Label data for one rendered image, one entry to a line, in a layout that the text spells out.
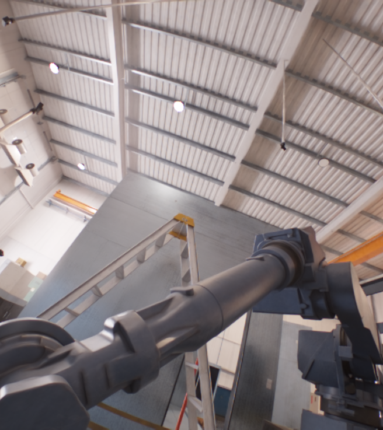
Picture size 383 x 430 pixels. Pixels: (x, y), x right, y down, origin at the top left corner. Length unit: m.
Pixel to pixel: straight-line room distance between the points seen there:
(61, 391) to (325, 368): 1.67
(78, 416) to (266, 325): 2.42
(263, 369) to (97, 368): 2.31
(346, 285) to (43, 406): 0.92
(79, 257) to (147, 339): 2.26
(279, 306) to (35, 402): 0.91
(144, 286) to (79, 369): 2.05
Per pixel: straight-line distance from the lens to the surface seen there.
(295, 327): 6.80
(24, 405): 0.28
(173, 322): 0.41
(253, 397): 2.54
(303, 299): 0.98
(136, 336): 0.35
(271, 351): 2.62
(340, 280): 0.98
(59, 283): 2.53
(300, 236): 0.94
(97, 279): 1.62
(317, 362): 1.81
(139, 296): 2.33
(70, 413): 0.30
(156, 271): 2.41
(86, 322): 2.37
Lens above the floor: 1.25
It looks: 38 degrees up
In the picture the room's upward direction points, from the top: 24 degrees clockwise
